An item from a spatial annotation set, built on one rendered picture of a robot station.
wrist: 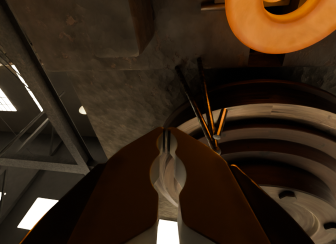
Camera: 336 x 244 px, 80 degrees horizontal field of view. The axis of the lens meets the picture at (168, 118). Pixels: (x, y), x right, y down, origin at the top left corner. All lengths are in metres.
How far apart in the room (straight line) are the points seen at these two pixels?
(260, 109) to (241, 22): 0.14
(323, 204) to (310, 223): 0.09
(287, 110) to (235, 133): 0.09
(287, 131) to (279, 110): 0.04
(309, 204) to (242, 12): 0.31
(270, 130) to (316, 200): 0.13
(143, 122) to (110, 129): 0.13
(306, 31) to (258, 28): 0.06
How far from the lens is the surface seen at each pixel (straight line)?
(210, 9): 0.37
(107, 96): 0.60
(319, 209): 0.43
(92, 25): 0.32
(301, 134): 0.38
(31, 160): 7.31
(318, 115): 0.39
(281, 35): 0.33
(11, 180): 11.48
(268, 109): 0.36
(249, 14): 0.31
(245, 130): 0.36
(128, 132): 0.66
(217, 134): 0.26
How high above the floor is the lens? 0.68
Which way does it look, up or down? 40 degrees up
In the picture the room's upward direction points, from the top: 172 degrees clockwise
